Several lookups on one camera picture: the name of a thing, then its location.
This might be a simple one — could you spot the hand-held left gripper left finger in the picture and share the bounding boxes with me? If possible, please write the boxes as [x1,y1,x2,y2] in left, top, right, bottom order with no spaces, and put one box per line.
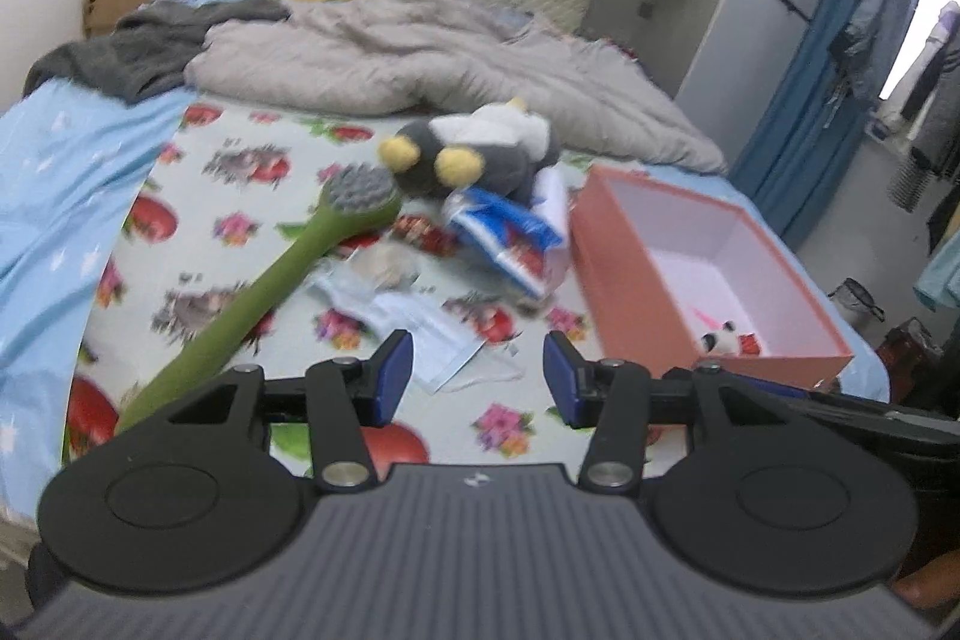
[116,329,417,492]

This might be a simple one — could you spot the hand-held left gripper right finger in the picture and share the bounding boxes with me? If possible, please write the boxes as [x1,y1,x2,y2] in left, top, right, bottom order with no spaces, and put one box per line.
[542,331,833,491]

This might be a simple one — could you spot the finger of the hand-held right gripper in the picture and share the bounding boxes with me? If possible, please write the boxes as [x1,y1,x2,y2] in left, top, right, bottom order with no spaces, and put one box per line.
[726,371,901,422]

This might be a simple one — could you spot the clear plastic mask packet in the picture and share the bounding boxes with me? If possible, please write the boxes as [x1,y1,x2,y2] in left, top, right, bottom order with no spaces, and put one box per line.
[311,269,522,395]

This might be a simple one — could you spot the small toy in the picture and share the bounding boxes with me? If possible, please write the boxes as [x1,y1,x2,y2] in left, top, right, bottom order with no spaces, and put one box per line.
[697,320,762,357]

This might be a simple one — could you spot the red snack packet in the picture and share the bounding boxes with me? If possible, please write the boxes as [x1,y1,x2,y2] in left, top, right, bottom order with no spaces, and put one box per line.
[396,214,455,255]

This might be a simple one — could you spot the blue snack packet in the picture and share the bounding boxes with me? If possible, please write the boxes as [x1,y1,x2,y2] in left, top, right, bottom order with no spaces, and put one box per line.
[442,182,571,304]

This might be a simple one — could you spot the pink cardboard box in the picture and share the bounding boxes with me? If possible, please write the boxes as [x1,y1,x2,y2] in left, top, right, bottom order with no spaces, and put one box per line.
[568,164,856,378]

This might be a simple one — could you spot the grey penguin plush toy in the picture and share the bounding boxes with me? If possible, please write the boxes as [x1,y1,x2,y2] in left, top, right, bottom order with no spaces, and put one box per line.
[377,98,562,206]

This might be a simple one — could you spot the blue curtain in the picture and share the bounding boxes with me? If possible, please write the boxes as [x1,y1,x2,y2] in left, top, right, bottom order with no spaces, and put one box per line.
[731,0,938,251]

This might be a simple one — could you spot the grey duvet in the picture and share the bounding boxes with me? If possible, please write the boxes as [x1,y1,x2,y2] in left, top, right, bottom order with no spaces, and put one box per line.
[184,0,728,176]

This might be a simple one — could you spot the dark hanging garment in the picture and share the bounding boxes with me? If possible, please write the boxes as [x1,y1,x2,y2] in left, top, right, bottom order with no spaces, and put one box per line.
[896,2,960,214]

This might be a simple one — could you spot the hanging denim clothes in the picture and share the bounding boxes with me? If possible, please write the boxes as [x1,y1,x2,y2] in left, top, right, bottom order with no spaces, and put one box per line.
[829,0,901,101]

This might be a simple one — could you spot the light blue bed sheet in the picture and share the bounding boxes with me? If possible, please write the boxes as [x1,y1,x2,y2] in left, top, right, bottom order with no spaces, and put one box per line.
[0,81,893,521]

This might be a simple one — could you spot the dark grey blanket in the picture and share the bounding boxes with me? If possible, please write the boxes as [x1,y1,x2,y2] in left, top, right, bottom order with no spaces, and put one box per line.
[22,0,293,105]

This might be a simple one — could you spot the brown cardboard box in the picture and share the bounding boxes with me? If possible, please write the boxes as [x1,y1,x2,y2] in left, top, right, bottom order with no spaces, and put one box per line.
[82,0,162,37]

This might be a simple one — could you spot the wire mesh waste bin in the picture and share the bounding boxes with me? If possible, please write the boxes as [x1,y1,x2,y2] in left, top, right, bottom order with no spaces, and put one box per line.
[829,278,886,332]

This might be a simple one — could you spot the green long-handled massage brush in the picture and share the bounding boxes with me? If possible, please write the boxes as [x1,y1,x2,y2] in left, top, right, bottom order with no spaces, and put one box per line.
[112,164,402,438]

